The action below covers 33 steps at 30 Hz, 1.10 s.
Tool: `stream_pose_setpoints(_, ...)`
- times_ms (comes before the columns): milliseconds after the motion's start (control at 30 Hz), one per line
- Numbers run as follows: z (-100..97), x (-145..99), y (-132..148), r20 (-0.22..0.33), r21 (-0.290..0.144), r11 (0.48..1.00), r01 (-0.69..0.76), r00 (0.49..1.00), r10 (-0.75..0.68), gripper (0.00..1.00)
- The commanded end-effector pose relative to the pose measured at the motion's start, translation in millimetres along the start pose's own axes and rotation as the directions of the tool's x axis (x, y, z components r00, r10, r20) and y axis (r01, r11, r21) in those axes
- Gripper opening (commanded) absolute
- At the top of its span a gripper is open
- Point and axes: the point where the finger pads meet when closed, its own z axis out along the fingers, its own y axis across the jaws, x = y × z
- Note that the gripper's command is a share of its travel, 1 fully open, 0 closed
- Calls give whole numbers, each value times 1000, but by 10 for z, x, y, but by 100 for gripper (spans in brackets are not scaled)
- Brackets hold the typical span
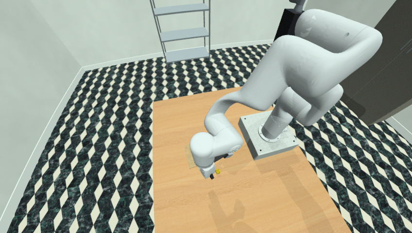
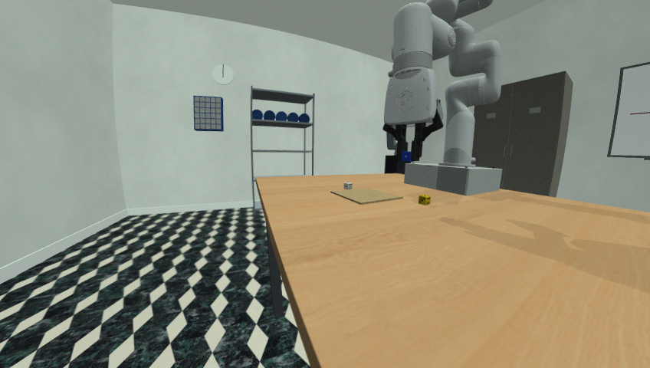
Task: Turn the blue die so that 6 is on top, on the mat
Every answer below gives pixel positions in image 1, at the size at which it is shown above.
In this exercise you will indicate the tan square mat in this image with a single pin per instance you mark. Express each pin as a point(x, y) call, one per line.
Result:
point(189, 156)

